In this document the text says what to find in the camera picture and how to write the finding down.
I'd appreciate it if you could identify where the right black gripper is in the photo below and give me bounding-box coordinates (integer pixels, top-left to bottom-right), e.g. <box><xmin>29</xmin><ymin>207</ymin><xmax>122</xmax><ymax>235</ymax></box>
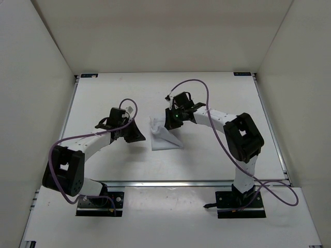
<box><xmin>163</xmin><ymin>107</ymin><xmax>185</xmax><ymax>132</ymax></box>

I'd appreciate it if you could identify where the white skirt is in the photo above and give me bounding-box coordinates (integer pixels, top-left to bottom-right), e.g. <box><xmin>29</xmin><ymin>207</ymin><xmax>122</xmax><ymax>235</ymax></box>
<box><xmin>150</xmin><ymin>117</ymin><xmax>184</xmax><ymax>151</ymax></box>

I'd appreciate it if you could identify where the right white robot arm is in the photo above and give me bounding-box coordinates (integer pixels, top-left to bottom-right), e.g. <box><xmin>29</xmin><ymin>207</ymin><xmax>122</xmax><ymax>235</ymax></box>
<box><xmin>165</xmin><ymin>92</ymin><xmax>264</xmax><ymax>207</ymax></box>

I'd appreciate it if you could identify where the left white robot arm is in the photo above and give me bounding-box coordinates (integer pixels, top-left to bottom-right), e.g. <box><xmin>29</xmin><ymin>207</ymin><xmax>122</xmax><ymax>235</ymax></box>
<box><xmin>42</xmin><ymin>107</ymin><xmax>146</xmax><ymax>206</ymax></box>

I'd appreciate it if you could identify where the left blue corner label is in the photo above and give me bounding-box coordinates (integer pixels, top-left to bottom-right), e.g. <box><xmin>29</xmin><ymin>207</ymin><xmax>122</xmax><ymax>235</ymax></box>
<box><xmin>80</xmin><ymin>73</ymin><xmax>98</xmax><ymax>78</ymax></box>

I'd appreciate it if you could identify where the blue corner label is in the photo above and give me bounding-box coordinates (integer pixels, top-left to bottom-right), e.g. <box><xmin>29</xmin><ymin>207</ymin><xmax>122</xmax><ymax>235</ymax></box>
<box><xmin>233</xmin><ymin>72</ymin><xmax>251</xmax><ymax>76</ymax></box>
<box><xmin>80</xmin><ymin>73</ymin><xmax>98</xmax><ymax>78</ymax></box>

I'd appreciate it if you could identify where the right blue corner label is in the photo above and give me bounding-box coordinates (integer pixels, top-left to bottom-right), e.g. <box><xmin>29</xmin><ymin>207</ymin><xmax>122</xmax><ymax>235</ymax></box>
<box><xmin>233</xmin><ymin>72</ymin><xmax>251</xmax><ymax>76</ymax></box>

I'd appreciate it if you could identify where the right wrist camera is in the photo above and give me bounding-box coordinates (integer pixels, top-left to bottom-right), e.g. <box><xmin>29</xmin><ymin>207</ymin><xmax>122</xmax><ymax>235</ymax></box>
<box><xmin>165</xmin><ymin>95</ymin><xmax>174</xmax><ymax>110</ymax></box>

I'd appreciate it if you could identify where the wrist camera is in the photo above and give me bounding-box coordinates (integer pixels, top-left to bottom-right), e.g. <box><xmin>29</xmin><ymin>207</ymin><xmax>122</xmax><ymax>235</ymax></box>
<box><xmin>125</xmin><ymin>106</ymin><xmax>134</xmax><ymax>114</ymax></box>
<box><xmin>165</xmin><ymin>95</ymin><xmax>174</xmax><ymax>110</ymax></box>

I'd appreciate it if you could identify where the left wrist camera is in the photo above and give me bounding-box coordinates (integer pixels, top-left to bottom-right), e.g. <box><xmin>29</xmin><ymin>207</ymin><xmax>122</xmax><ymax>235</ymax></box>
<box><xmin>125</xmin><ymin>106</ymin><xmax>134</xmax><ymax>114</ymax></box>

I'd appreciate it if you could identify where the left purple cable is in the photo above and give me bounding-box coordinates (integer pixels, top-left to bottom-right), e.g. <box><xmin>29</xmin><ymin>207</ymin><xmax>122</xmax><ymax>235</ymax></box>
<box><xmin>49</xmin><ymin>98</ymin><xmax>138</xmax><ymax>217</ymax></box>

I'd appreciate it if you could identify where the aluminium front rail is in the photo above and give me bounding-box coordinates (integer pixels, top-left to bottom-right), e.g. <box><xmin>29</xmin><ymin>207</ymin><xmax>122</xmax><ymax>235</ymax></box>
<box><xmin>41</xmin><ymin>179</ymin><xmax>293</xmax><ymax>189</ymax></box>

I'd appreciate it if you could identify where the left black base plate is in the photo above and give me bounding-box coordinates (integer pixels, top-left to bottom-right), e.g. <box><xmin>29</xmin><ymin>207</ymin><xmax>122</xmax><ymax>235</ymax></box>
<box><xmin>76</xmin><ymin>190</ymin><xmax>125</xmax><ymax>218</ymax></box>

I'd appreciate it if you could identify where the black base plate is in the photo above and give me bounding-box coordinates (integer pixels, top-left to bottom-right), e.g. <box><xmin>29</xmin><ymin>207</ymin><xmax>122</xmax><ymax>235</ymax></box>
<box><xmin>215</xmin><ymin>191</ymin><xmax>266</xmax><ymax>219</ymax></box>
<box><xmin>76</xmin><ymin>190</ymin><xmax>125</xmax><ymax>218</ymax></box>

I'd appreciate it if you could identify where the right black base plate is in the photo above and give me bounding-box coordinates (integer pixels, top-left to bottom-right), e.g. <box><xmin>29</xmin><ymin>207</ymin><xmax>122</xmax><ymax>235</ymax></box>
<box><xmin>215</xmin><ymin>191</ymin><xmax>266</xmax><ymax>219</ymax></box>

